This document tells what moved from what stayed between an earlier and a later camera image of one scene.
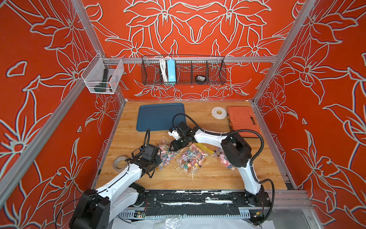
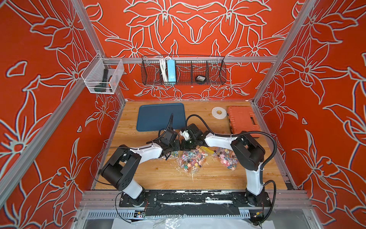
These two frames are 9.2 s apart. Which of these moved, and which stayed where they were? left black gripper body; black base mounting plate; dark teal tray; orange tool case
Moved: left black gripper body
Stayed: orange tool case; dark teal tray; black base mounting plate
